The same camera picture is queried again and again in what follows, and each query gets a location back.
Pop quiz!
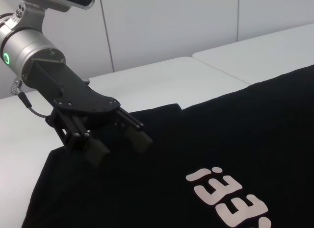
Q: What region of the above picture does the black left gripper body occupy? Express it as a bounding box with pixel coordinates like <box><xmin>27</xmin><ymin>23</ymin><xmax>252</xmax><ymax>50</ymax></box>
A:
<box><xmin>22</xmin><ymin>57</ymin><xmax>122</xmax><ymax>129</ymax></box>

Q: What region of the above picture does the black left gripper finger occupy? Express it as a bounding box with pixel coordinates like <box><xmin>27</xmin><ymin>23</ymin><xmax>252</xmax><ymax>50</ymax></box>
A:
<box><xmin>46</xmin><ymin>109</ymin><xmax>110</xmax><ymax>168</ymax></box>
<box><xmin>114</xmin><ymin>108</ymin><xmax>153</xmax><ymax>153</ymax></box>

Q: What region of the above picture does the black shirt with FREE print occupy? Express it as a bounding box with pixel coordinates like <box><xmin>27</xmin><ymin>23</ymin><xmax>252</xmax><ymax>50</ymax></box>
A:
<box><xmin>21</xmin><ymin>64</ymin><xmax>314</xmax><ymax>228</ymax></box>

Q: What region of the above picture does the dark left arm cable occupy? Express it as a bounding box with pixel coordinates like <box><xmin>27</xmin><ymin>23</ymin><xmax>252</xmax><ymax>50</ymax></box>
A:
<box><xmin>9</xmin><ymin>78</ymin><xmax>53</xmax><ymax>120</ymax></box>

